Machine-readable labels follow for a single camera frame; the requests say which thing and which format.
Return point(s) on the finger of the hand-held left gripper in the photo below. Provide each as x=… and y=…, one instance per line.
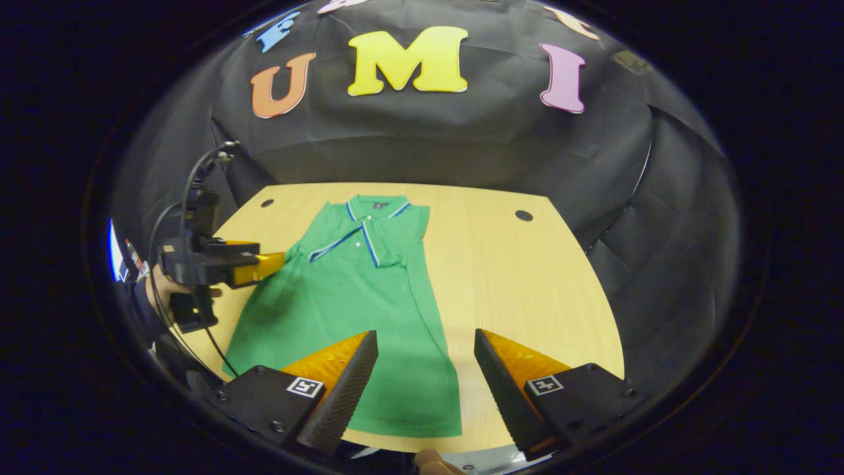
x=257, y=267

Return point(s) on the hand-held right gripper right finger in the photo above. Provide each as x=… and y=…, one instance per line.
x=580, y=399

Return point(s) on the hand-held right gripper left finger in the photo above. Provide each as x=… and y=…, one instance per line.
x=264, y=402

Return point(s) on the green polo T-shirt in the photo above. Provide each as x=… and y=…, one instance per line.
x=343, y=297

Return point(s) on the plastic water bottle red cap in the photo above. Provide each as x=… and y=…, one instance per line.
x=132, y=249

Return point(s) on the computer monitor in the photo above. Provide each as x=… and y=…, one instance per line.
x=113, y=254

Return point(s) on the black backdrop cloth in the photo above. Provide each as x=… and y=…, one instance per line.
x=461, y=138

